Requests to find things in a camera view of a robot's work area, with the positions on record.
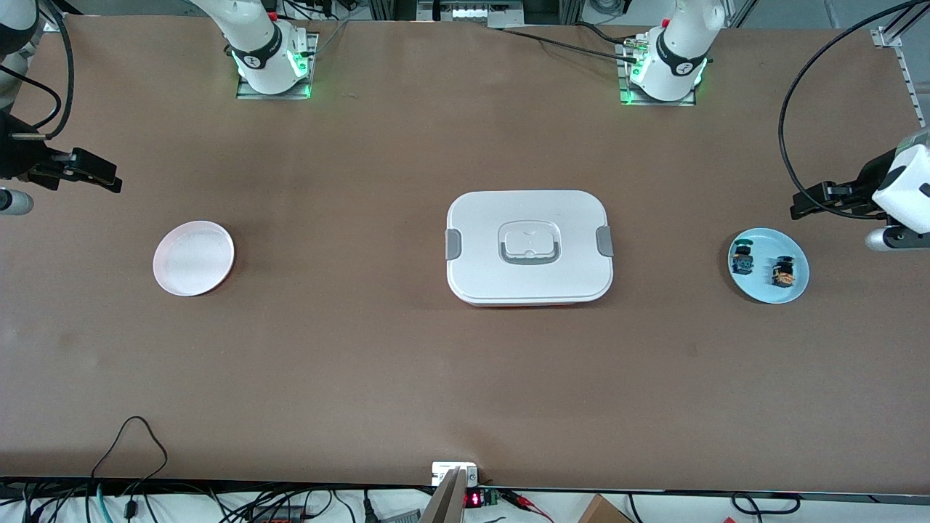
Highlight light blue round plate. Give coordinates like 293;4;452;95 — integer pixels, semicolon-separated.
728;227;810;304

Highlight pink round plate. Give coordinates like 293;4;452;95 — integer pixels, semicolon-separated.
153;220;235;297

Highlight white lunch box grey clasps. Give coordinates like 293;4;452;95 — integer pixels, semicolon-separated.
445;190;615;307

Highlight brown cardboard box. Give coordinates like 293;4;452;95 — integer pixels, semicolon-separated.
576;494;634;523

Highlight white power strip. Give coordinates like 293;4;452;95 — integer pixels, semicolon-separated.
416;0;525;27

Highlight grey aluminium bar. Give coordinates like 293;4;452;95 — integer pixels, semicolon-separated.
416;467;467;523

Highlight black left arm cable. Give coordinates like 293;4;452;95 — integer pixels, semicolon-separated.
779;0;930;219

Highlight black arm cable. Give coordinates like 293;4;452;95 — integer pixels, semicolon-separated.
0;0;75;140
779;0;930;219

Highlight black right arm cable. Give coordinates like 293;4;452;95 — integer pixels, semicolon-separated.
0;0;75;140

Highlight aluminium frame rail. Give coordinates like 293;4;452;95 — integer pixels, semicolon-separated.
870;0;930;142

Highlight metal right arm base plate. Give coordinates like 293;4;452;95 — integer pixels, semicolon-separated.
235;31;319;100

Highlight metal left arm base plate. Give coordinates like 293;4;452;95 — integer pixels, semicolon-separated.
616;38;698;108

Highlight thin black looped cable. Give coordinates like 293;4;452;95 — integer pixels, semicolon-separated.
89;415;169;486

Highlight long black base cable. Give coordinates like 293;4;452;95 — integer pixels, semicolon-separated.
488;20;644;62

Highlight black coiled cable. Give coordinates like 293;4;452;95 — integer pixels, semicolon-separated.
730;492;801;515

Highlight red clip wires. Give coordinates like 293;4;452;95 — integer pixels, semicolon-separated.
501;489;554;521

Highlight small white bracket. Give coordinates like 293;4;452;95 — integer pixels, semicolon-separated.
432;462;479;487

